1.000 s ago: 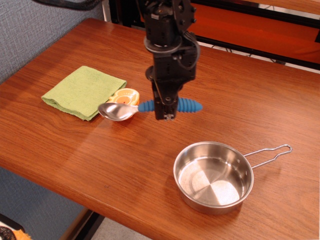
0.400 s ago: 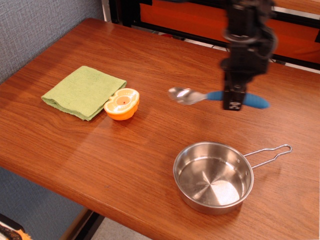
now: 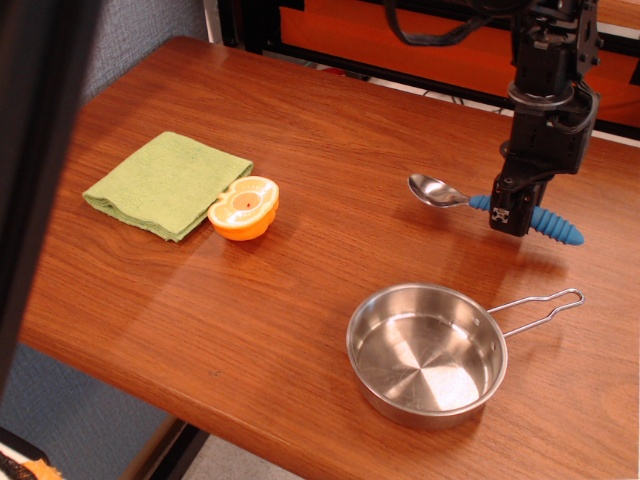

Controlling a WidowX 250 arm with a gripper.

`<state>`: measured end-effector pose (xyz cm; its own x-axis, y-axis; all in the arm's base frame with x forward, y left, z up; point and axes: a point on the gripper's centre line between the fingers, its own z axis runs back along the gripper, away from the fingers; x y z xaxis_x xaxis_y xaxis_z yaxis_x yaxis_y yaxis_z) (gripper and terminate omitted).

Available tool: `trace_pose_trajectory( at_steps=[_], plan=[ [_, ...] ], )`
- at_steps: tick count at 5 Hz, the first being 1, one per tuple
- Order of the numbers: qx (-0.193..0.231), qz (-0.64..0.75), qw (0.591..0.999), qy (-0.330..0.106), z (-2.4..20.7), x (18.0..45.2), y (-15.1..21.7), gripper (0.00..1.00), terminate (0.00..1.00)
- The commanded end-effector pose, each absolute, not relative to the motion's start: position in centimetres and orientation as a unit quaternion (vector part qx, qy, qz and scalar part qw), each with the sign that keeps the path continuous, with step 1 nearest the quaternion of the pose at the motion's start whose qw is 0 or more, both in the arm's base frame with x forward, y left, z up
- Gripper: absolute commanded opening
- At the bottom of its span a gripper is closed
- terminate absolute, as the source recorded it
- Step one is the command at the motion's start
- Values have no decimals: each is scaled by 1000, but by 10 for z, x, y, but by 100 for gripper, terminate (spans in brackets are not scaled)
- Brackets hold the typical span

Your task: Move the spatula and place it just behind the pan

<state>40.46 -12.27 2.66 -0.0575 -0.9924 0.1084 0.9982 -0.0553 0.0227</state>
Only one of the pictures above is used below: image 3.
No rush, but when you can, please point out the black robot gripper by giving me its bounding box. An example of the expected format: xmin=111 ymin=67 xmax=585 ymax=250
xmin=489 ymin=82 xmax=600 ymax=237

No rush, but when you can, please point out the blue handled metal spoon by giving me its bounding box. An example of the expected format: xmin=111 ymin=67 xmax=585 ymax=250
xmin=408 ymin=174 xmax=585 ymax=246

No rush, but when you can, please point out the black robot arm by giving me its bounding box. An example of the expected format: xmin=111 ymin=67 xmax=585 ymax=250
xmin=489 ymin=1 xmax=602 ymax=237

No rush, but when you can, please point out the stainless steel pan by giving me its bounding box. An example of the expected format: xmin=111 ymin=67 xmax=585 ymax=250
xmin=345 ymin=283 xmax=585 ymax=431

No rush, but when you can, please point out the orange toy pepper half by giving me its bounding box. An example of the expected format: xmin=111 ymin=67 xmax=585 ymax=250
xmin=208 ymin=176 xmax=280 ymax=241

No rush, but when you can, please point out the green folded cloth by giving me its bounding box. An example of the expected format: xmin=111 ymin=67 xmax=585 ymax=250
xmin=83 ymin=132 xmax=253 ymax=242

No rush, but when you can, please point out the orange object at corner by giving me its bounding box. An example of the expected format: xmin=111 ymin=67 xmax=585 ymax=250
xmin=21 ymin=459 xmax=64 ymax=480

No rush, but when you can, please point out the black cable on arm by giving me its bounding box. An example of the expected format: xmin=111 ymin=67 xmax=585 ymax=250
xmin=382 ymin=0 xmax=531 ymax=48

